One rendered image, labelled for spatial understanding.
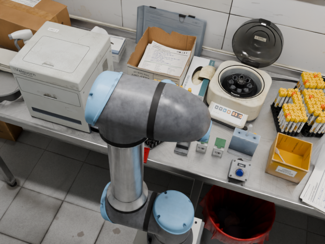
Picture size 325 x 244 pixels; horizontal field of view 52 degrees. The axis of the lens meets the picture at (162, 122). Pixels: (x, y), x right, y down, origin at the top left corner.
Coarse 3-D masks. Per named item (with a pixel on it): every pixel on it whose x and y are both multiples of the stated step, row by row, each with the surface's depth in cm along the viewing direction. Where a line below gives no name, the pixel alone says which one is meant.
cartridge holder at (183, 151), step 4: (176, 144) 134; (180, 144) 132; (184, 144) 134; (188, 144) 132; (176, 148) 133; (180, 148) 133; (184, 148) 132; (188, 148) 133; (180, 152) 132; (184, 152) 132
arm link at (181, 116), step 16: (176, 96) 62; (192, 96) 65; (160, 112) 61; (176, 112) 61; (192, 112) 63; (208, 112) 69; (160, 128) 62; (176, 128) 62; (192, 128) 64; (208, 128) 70
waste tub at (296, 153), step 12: (276, 144) 125; (288, 144) 131; (300, 144) 129; (312, 144) 126; (276, 156) 133; (288, 156) 133; (300, 156) 134; (276, 168) 125; (288, 168) 122; (300, 168) 119; (288, 180) 127; (300, 180) 124
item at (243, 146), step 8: (232, 136) 128; (240, 136) 127; (248, 136) 127; (256, 136) 127; (232, 144) 132; (240, 144) 130; (248, 144) 128; (256, 144) 126; (232, 152) 133; (240, 152) 133; (248, 152) 132
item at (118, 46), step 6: (96, 30) 162; (102, 30) 161; (114, 36) 167; (114, 42) 164; (120, 42) 164; (114, 48) 161; (120, 48) 162; (114, 54) 161; (120, 54) 164; (114, 60) 164
